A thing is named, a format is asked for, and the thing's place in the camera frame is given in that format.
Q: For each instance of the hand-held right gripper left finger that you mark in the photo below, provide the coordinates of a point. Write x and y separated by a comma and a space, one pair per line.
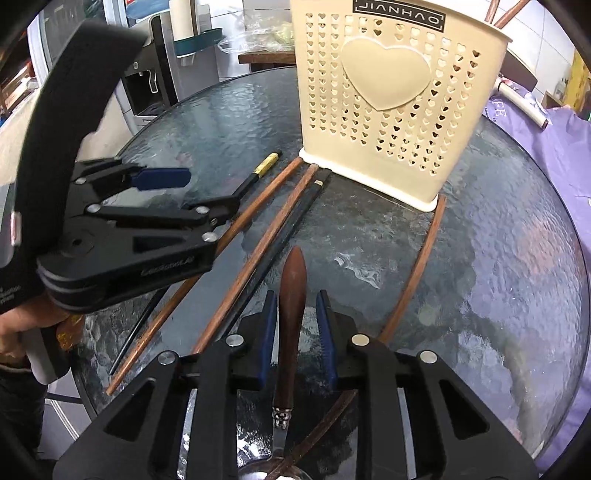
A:
267, 341

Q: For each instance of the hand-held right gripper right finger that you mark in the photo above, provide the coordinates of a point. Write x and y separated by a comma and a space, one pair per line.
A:
325, 341

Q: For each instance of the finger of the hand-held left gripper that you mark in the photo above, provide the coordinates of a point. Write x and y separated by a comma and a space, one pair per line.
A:
161, 177
184, 214

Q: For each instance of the black chopstick with gold band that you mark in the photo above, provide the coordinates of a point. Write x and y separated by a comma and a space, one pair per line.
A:
261, 168
295, 217

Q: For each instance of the cream perforated utensil holder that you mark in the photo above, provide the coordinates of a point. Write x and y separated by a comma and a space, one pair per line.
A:
388, 74

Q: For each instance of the person's left hand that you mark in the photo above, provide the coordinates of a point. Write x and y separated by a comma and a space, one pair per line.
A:
14, 330

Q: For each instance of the water dispenser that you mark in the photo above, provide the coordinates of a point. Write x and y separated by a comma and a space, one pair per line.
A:
161, 60

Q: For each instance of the white paper towel roll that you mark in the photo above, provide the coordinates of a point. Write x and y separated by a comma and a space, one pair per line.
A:
181, 23

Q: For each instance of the teal paper roll holder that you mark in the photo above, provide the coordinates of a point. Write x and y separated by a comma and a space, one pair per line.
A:
207, 38

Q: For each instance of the clear plastic bag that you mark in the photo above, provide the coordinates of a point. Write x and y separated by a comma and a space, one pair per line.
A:
258, 39

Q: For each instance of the purple floral cloth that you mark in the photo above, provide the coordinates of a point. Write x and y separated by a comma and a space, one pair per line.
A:
568, 152

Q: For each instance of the white pan with glass lid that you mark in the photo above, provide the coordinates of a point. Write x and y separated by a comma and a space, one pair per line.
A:
521, 104

